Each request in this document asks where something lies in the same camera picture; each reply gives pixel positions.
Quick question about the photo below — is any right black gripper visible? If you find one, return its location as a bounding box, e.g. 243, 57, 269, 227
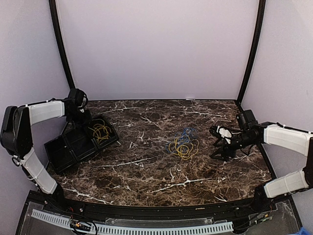
210, 131, 256, 162

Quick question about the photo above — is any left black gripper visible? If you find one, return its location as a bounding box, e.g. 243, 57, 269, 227
67, 108, 92, 129

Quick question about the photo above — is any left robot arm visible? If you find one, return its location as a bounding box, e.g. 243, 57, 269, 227
0, 88, 91, 213

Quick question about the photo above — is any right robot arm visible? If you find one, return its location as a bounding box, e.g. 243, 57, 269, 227
209, 110, 313, 212

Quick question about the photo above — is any black compartment tray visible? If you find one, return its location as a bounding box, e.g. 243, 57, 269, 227
45, 116, 119, 174

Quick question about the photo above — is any blue object at corner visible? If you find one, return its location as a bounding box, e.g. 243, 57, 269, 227
296, 227, 312, 235

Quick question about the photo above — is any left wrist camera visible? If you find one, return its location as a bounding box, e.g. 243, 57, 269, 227
79, 93, 89, 113

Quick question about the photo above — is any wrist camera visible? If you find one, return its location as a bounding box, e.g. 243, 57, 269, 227
79, 93, 89, 113
209, 125, 232, 143

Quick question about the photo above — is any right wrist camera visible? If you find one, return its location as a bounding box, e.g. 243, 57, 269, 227
209, 125, 232, 143

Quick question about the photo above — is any blue cable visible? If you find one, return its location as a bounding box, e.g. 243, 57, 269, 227
164, 126, 200, 157

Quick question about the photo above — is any black front rail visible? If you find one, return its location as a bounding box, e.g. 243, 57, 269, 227
26, 190, 294, 225

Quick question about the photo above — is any white slotted cable duct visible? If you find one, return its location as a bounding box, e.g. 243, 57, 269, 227
31, 209, 233, 235

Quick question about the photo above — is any left black frame post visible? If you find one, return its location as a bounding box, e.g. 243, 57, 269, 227
48, 0, 75, 89

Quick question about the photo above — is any black frame post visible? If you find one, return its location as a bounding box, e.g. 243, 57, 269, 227
236, 0, 266, 105
48, 0, 75, 89

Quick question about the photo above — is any right black frame post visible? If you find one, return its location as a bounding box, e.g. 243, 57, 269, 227
236, 0, 266, 105

